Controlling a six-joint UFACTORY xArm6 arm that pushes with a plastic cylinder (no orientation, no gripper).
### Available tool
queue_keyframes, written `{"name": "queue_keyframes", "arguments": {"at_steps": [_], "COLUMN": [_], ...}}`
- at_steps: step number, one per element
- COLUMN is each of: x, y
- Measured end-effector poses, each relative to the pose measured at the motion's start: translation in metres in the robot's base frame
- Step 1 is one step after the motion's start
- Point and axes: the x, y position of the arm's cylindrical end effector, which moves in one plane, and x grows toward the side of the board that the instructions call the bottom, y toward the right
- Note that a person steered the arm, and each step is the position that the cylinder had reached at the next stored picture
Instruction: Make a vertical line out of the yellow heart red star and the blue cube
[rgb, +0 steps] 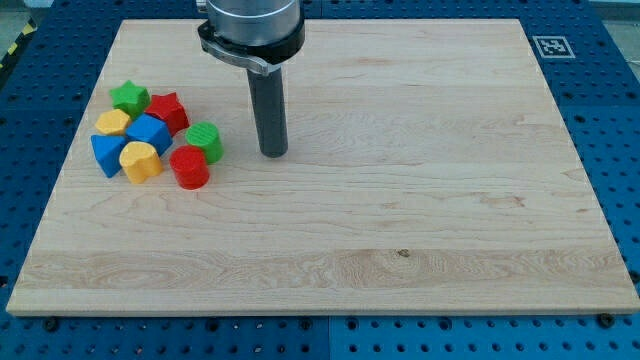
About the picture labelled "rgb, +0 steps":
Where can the blue cube block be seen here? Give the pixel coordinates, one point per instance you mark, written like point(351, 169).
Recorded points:
point(149, 129)

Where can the black bolt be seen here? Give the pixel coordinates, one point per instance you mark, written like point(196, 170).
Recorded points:
point(51, 324)
point(606, 320)

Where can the wooden board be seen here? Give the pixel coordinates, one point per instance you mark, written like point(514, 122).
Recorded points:
point(429, 172)

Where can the blue triangle block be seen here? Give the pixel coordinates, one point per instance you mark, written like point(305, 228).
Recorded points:
point(107, 149)

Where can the red cylinder block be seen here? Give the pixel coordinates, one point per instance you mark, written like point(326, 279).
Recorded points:
point(189, 167)

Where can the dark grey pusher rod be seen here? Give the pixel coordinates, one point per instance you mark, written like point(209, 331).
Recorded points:
point(267, 96)

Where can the yellow heart block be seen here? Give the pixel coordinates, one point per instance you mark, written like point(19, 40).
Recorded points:
point(140, 161)

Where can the white fiducial marker tag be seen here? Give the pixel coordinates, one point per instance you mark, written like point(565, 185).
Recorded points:
point(553, 47)

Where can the green star block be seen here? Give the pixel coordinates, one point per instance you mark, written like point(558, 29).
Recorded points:
point(130, 98)

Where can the red star block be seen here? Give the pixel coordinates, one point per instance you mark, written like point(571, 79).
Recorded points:
point(170, 110)

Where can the black bolt right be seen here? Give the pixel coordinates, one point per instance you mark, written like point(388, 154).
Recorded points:
point(606, 320)

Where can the black bolt left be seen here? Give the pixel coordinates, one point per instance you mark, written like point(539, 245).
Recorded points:
point(51, 324)

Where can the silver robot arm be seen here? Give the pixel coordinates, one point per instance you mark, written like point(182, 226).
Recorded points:
point(257, 35)

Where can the green cylinder block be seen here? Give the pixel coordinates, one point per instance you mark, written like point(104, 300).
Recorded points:
point(206, 136)

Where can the yellow hexagon block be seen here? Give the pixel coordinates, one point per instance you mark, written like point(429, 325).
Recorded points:
point(113, 122)

